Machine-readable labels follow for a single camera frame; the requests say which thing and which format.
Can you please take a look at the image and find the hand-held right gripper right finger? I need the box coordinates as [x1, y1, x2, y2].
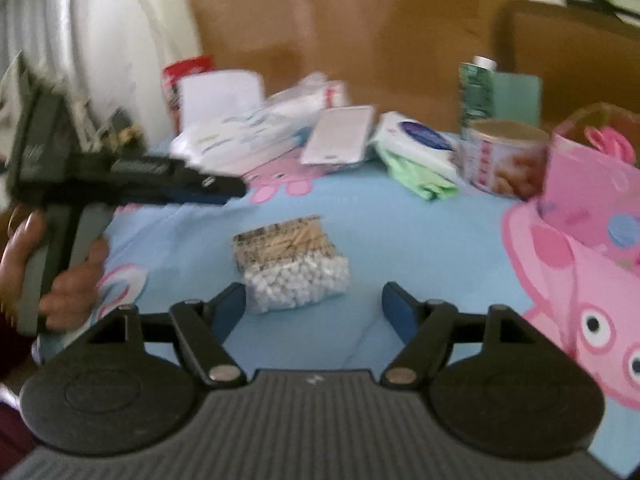
[381, 282, 541, 389]

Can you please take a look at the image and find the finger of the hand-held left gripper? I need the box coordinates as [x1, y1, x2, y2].
[112, 156, 247, 207]

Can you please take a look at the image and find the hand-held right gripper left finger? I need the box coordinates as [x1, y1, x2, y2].
[87, 282, 248, 389]

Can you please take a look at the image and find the cotton swab pack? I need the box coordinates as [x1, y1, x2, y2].
[232, 215, 351, 316]

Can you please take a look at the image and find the white tissue pack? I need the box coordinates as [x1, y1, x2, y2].
[170, 70, 301, 177]

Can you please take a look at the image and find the person's left hand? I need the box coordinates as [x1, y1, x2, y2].
[0, 210, 110, 341]

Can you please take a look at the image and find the printed cartoon blanket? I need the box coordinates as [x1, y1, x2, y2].
[30, 127, 640, 478]

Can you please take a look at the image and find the red snack box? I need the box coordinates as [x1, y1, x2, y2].
[161, 55, 217, 133]

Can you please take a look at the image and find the white curtain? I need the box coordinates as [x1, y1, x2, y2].
[0, 0, 206, 161]

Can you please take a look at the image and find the green cloth packet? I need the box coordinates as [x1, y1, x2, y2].
[377, 146, 459, 202]

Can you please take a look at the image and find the clear bag of cotton pads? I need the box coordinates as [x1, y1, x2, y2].
[270, 74, 351, 117]

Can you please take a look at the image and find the white wet wipes pack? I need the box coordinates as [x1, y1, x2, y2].
[372, 111, 462, 182]

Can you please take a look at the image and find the flat white packet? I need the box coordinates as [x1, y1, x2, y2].
[300, 105, 377, 167]

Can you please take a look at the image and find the food can with peanut label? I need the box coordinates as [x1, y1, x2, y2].
[462, 119, 552, 199]

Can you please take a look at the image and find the pink gift bag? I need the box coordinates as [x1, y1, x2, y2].
[541, 102, 640, 263]

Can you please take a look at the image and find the green drink carton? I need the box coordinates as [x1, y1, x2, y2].
[458, 55, 499, 137]

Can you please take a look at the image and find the pale green card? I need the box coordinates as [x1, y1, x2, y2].
[492, 72, 544, 127]

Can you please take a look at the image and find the wooden headboard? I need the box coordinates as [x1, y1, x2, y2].
[186, 0, 525, 132]

